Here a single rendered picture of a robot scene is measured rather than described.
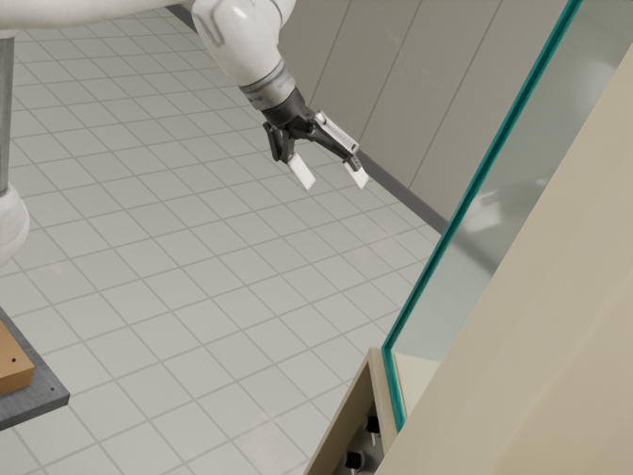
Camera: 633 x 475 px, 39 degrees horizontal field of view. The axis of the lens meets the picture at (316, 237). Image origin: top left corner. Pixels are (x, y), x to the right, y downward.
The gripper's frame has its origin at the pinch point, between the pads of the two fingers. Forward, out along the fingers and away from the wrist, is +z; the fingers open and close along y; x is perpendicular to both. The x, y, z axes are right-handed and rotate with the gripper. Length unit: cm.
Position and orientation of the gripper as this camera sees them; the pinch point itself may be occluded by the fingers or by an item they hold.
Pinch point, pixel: (333, 180)
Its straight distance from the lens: 165.5
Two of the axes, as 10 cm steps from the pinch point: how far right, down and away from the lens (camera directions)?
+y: 7.1, 0.2, -7.0
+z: 5.0, 6.9, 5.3
